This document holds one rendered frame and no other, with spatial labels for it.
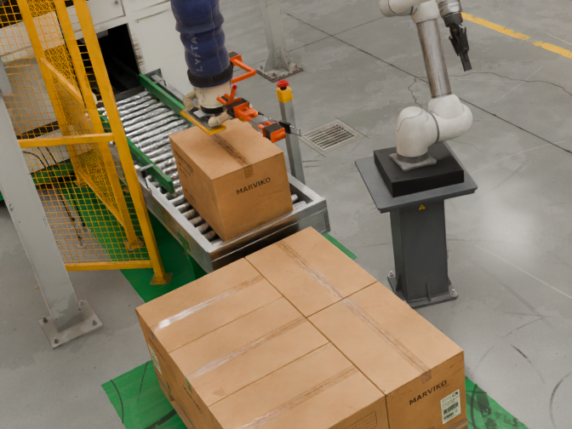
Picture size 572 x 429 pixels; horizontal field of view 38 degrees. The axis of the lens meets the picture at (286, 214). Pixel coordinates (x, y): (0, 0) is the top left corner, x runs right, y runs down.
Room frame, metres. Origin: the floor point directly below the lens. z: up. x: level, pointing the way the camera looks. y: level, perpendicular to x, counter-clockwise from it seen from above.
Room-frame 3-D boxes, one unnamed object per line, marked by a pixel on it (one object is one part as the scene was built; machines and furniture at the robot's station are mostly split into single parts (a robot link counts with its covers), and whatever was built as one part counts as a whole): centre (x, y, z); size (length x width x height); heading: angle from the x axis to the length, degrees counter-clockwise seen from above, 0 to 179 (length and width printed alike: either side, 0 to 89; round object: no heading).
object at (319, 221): (3.56, 0.10, 0.47); 0.70 x 0.03 x 0.15; 115
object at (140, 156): (4.83, 0.98, 0.60); 1.60 x 0.10 x 0.09; 25
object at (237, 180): (3.88, 0.25, 0.75); 0.60 x 0.40 x 0.40; 22
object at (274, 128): (3.35, -0.01, 1.23); 0.08 x 0.07 x 0.05; 26
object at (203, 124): (3.85, 0.33, 1.13); 0.34 x 0.10 x 0.05; 26
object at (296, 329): (2.82, 0.08, 0.34); 1.20 x 1.00 x 0.40; 25
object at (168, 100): (5.06, 0.50, 0.60); 1.60 x 0.10 x 0.09; 25
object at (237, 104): (3.67, 0.14, 1.23); 0.10 x 0.08 x 0.06; 116
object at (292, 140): (4.30, -0.11, 0.50); 0.07 x 0.07 x 1.00; 25
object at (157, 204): (4.49, 0.89, 0.50); 2.31 x 0.05 x 0.19; 25
